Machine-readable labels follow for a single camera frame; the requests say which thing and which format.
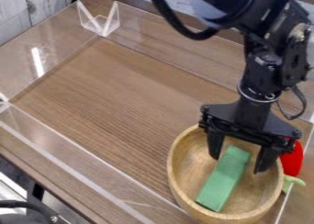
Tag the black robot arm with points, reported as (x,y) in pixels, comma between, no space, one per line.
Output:
(276,27)

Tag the clear acrylic corner bracket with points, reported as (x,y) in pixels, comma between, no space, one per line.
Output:
(100,24)

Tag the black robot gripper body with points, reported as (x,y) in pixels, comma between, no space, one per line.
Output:
(251,122)

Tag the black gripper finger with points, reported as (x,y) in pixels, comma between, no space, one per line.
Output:
(216,139)
(267,159)

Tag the black metal table bracket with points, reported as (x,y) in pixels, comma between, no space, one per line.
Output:
(36,194)

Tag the red plush strawberry toy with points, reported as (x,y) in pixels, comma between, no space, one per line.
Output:
(292,165)

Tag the brown wooden bowl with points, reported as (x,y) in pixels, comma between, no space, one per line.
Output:
(189,168)

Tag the green rectangular block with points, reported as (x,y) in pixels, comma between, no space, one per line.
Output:
(224,179)

